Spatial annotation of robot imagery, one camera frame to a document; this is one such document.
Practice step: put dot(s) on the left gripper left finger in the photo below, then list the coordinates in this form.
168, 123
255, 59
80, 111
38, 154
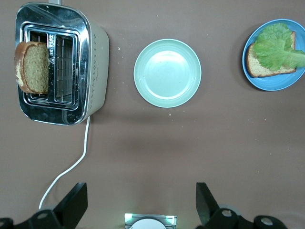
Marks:
71, 205

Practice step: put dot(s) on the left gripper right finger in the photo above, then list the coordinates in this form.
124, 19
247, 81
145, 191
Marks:
205, 205

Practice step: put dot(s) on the brown bread slice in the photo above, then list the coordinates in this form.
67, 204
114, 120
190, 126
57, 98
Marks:
35, 69
256, 68

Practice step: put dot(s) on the green lettuce leaf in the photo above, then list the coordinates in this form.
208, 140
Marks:
274, 47

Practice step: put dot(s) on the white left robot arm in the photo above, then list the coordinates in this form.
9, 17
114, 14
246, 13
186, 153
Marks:
149, 225

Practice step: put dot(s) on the light green round plate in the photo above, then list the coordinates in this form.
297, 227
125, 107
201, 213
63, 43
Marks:
166, 73

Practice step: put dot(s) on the blue round plate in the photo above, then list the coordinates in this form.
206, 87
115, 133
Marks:
274, 82

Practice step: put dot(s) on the beige chrome toaster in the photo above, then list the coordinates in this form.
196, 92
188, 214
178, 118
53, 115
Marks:
97, 71

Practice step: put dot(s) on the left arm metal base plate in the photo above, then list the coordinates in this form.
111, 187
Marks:
143, 216

